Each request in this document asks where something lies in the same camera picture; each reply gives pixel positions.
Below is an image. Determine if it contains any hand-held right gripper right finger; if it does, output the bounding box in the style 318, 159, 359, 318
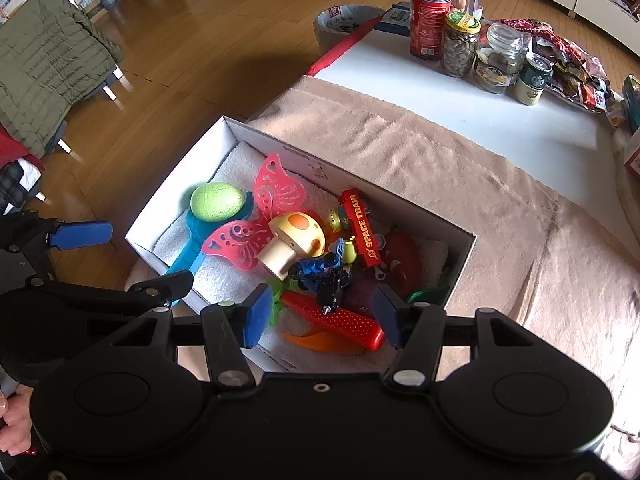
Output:
372, 285, 533, 392

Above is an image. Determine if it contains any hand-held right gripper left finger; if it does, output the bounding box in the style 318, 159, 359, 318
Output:
112, 285, 273, 393

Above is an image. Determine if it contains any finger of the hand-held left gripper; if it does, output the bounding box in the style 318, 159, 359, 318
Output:
25, 270, 194, 311
0, 210, 114, 251

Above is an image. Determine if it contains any light green plastic toy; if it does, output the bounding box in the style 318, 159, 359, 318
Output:
266, 277, 291, 328

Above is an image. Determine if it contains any red plastic toy tool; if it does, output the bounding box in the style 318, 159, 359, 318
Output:
279, 290, 386, 352

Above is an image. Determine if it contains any dark green plastic toy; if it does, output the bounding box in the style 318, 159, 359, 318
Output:
406, 285, 451, 306

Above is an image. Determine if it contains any blue toy comb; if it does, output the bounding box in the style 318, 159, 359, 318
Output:
165, 190, 256, 306

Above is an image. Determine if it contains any dark red plastic toy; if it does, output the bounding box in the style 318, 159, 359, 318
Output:
382, 230, 422, 301

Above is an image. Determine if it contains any orange curved plastic toy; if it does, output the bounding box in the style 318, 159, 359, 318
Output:
283, 327, 363, 357

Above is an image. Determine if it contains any blue toy motorcycle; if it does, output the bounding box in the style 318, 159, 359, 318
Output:
290, 240, 353, 316

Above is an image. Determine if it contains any red toy train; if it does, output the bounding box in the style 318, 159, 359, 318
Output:
340, 187, 388, 281

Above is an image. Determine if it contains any yellow mushroom toy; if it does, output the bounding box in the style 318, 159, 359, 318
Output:
256, 211, 326, 282

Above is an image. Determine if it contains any green toy egg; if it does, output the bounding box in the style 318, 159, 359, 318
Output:
190, 181, 246, 224

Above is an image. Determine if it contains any pink plastic butterfly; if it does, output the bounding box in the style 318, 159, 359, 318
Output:
201, 152, 307, 273

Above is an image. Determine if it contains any white cardboard box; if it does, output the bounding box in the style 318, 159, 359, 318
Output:
125, 115, 478, 375

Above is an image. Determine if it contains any person's left hand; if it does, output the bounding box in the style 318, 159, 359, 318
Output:
0, 385, 36, 456

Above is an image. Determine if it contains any plaid cloth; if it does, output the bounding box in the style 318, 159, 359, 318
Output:
0, 160, 43, 211

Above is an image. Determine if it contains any green quilted jacket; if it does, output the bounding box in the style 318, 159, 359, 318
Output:
0, 0, 125, 158

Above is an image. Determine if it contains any beige towel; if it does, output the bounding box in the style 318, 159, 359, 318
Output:
125, 76, 640, 476

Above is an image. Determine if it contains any green coffee can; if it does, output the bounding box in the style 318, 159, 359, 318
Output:
515, 52, 553, 106

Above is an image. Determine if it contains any clear glass jar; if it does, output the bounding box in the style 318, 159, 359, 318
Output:
472, 22, 526, 95

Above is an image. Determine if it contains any yellow lidded seed jar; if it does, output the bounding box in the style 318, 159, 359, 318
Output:
440, 11, 482, 78

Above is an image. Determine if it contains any white box with red print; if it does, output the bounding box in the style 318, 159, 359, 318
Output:
622, 127, 640, 178

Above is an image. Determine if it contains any red tin can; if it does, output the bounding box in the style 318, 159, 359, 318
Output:
409, 0, 453, 61

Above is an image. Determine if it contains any lined trash bin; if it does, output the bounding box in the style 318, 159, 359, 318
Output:
313, 4, 386, 53

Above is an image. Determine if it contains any blue and white flat box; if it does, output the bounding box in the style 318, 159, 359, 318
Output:
375, 4, 413, 37

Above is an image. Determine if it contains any pile of snack packets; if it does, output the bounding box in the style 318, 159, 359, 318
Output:
500, 17, 613, 113

